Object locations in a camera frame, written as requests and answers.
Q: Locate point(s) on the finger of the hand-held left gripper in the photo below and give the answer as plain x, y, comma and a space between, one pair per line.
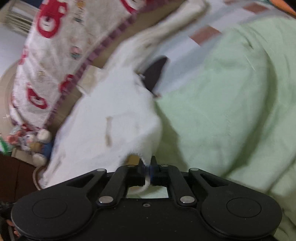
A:
153, 74

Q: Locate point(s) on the dark wooden cabinet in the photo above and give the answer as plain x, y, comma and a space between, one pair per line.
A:
13, 176

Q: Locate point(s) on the grey plush rabbit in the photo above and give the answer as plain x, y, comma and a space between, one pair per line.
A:
41, 143

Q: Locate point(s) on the quilted bear print bedspread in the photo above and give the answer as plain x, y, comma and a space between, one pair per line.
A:
69, 34

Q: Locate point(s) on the checked floor rug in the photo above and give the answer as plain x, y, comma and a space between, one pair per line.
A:
204, 34

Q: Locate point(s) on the light green garment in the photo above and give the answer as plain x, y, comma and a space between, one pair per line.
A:
219, 104

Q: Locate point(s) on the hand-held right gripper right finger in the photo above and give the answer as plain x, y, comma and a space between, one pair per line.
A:
154, 176

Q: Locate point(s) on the white fleece sweater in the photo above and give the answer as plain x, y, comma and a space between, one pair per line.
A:
115, 115

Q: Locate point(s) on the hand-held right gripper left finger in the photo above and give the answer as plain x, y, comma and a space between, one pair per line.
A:
140, 173

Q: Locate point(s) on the orange cloth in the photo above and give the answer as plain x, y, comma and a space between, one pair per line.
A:
286, 5

